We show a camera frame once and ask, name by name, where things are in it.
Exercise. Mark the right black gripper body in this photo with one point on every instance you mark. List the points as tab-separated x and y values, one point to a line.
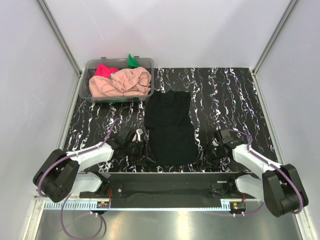
211	154

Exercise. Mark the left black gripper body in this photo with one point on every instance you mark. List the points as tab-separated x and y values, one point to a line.
134	151

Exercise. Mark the black t shirt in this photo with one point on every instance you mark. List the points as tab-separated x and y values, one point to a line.
171	135

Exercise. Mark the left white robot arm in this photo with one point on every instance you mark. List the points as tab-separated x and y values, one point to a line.
65	173

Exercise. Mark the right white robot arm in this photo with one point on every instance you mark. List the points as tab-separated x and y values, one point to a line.
278	187

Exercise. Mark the black marble pattern mat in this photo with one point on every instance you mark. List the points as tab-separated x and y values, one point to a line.
221	98

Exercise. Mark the pink t shirt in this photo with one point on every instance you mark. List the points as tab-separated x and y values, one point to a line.
125	82

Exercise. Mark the clear plastic bin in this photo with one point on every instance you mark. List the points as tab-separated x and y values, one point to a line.
119	63

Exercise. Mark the red t shirt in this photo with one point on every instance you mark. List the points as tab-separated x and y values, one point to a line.
104	71

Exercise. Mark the green t shirt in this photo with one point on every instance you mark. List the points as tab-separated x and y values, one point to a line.
132	62

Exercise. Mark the white slotted cable duct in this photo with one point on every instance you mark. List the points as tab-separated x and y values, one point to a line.
85	205

